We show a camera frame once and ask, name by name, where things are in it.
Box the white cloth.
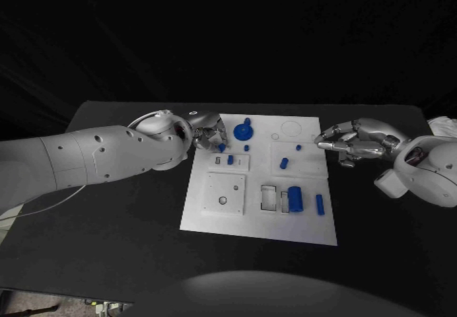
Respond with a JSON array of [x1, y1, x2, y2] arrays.
[[427, 116, 457, 139]]

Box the white task board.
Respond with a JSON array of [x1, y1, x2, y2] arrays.
[[179, 113, 339, 246]]

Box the blue gear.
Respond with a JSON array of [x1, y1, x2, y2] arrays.
[[232, 118, 255, 142]]

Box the white cable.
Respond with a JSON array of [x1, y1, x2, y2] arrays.
[[0, 184, 88, 222], [127, 110, 175, 129]]

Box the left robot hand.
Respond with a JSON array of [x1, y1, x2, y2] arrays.
[[183, 111, 230, 152]]

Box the large blue cylinder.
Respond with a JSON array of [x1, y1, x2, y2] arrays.
[[287, 186, 304, 213]]

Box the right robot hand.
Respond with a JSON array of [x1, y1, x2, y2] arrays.
[[313, 118, 411, 168]]

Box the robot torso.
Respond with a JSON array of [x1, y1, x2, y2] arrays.
[[120, 270, 426, 317]]

